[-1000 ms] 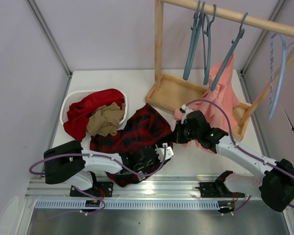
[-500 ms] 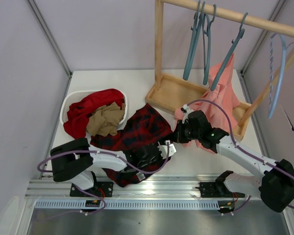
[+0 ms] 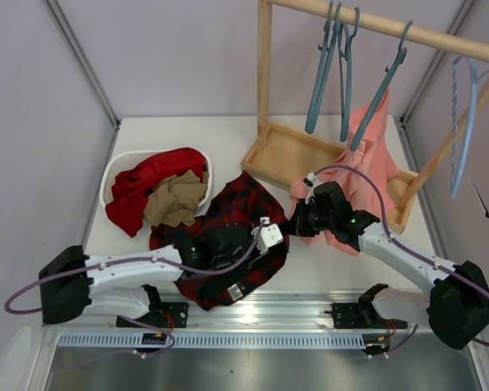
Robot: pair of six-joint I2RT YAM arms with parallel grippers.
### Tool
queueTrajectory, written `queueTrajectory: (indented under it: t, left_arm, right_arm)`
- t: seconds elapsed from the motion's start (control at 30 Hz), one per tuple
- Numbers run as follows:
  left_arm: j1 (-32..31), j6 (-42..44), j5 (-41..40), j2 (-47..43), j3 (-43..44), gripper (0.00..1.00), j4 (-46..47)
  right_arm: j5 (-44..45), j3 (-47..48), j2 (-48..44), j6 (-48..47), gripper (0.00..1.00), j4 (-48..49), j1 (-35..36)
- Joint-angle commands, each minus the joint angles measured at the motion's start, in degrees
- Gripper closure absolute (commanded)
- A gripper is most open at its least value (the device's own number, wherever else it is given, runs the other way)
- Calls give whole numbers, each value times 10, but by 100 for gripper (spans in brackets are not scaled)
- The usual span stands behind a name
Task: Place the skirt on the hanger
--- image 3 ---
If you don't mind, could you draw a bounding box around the red plaid skirt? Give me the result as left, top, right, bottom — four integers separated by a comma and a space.
149, 172, 289, 311

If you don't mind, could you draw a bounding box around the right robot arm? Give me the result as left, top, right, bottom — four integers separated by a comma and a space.
282, 174, 489, 349

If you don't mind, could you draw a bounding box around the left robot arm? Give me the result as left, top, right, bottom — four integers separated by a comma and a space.
38, 223, 260, 325

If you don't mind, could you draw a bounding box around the teal hanger holding shirt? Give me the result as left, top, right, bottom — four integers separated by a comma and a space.
350, 20, 413, 152

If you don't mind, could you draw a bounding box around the light blue hanger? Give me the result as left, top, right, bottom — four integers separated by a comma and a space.
449, 56, 479, 200

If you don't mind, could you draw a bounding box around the pink shirt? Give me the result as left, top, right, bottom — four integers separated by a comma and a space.
289, 89, 399, 255

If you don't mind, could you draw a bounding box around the tan garment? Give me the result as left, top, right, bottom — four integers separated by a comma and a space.
143, 169, 209, 227

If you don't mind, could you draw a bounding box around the wooden clothes rack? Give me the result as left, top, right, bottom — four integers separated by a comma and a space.
241, 1, 489, 232

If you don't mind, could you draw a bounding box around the red garment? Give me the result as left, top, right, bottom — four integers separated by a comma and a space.
105, 147, 206, 237

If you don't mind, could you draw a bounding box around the white laundry basket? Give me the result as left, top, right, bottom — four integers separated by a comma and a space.
99, 150, 214, 217

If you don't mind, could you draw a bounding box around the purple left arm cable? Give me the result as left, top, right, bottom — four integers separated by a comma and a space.
3, 219, 270, 315

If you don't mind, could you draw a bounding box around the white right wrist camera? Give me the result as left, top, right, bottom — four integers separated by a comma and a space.
303, 172, 322, 204

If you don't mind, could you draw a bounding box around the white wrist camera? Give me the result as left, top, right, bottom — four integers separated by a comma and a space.
303, 172, 322, 204
251, 217, 284, 254

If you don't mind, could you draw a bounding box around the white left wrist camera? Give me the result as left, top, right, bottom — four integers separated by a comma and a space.
251, 217, 284, 254

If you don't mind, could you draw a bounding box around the aluminium mounting rail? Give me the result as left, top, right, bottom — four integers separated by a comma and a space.
41, 286, 425, 333

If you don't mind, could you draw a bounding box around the white slotted cable duct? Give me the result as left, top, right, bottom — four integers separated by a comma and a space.
58, 332, 383, 349

